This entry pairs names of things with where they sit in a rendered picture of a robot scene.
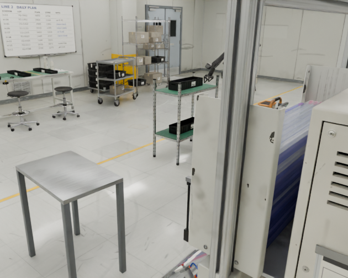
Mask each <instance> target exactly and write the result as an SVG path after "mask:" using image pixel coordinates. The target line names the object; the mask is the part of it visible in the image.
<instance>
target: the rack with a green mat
mask: <svg viewBox="0 0 348 278"><path fill-rule="evenodd" d="M181 85H182V83H178V91H175V90H169V89H168V87H167V88H161V89H156V79H153V157H156V136H157V137H161V138H164V139H167V140H170V141H173V142H177V153H176V165H179V161H180V142H182V141H184V140H187V139H189V138H190V141H192V137H193V130H190V131H187V132H185V133H182V134H180V123H181V97H185V96H188V95H192V100H191V117H193V109H194V94H196V93H200V92H205V91H208V90H212V89H215V98H218V87H219V75H217V78H216V85H211V84H204V83H203V85H202V86H199V87H194V88H190V89H186V90H181ZM156 93H158V94H164V95H169V96H173V97H178V110H177V134H176V135H175V134H172V133H169V128H167V129H164V130H162V131H159V132H156Z"/></svg>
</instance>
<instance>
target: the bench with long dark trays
mask: <svg viewBox="0 0 348 278"><path fill-rule="evenodd" d="M22 72H27V73H31V76H30V77H21V76H15V75H13V74H9V73H0V77H1V80H0V85H1V84H3V82H5V80H7V82H8V83H9V84H10V83H13V82H14V83H18V82H27V81H35V80H40V79H49V78H51V82H52V93H53V99H54V105H52V106H46V107H43V108H37V109H31V110H27V111H30V112H34V111H39V110H45V109H50V108H55V107H58V106H57V105H56V99H57V100H60V101H63V99H61V98H57V97H56V95H55V90H54V88H55V85H54V78H57V77H66V76H68V77H69V85H70V87H72V78H71V74H73V72H70V71H65V72H58V73H55V74H48V73H42V72H37V71H33V70H31V71H22ZM10 77H14V78H13V79H12V78H10ZM70 97H71V101H69V100H66V102H67V103H72V104H73V91H72V90H71V91H70ZM71 109H72V110H73V109H74V104H73V106H71ZM10 116H13V115H12V114H7V115H1V116H0V119H1V118H4V117H10Z"/></svg>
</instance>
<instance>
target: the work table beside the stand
mask: <svg viewBox="0 0 348 278"><path fill-rule="evenodd" d="M15 168H16V173H17V180H18V187H19V194H20V201H21V205H22V213H23V220H24V227H25V234H26V238H27V245H28V252H29V256H30V257H33V256H35V255H36V253H35V246H34V239H33V231H32V227H31V219H30V212H29V205H28V197H27V190H26V185H25V177H27V178H28V179H29V180H31V181H32V182H34V183H35V184H36V185H37V186H39V187H40V188H42V189H43V190H44V191H46V192H47V193H48V194H50V195H51V196H52V197H54V198H55V199H56V200H57V201H59V202H60V203H61V212H62V222H63V228H64V239H65V248H66V259H67V269H68V278H77V274H76V262H75V251H74V244H73V234H72V222H71V211H70V202H71V206H72V217H73V228H74V234H75V235H76V236H77V235H79V234H80V222H79V215H78V202H77V200H78V199H80V198H83V197H85V196H88V195H90V194H93V193H96V192H98V191H101V190H103V189H106V188H108V187H110V186H113V185H115V188H116V202H117V227H118V253H119V271H120V272H121V273H124V272H126V248H125V216H124V184H123V177H121V176H119V175H117V174H115V173H113V172H111V171H110V170H108V169H105V168H103V167H102V166H100V165H98V164H96V163H94V162H92V161H91V160H89V159H87V158H85V157H83V156H81V155H79V154H77V153H75V152H73V151H66V152H62V153H59V154H55V155H52V156H48V157H45V158H41V159H37V160H34V161H31V162H27V163H23V164H19V165H16V166H15ZM24 176H25V177H24Z"/></svg>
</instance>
